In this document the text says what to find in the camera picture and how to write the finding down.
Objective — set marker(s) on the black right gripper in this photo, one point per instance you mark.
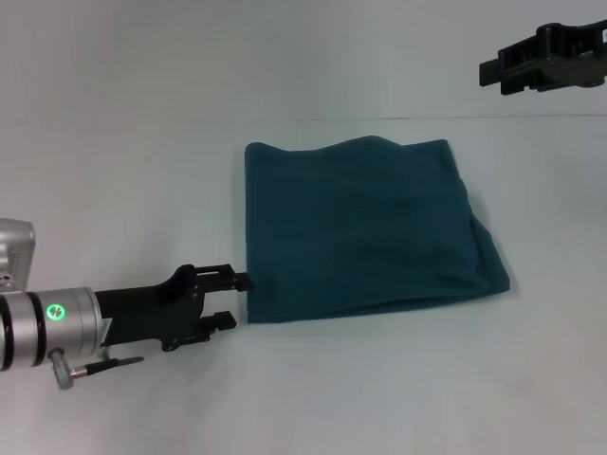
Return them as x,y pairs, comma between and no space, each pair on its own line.
576,52

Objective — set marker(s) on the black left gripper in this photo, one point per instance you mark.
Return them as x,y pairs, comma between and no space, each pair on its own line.
147,310

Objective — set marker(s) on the teal blue t-shirt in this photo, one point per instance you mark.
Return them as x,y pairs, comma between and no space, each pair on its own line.
370,237

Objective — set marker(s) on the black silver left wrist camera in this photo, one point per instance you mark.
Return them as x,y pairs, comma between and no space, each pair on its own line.
14,256

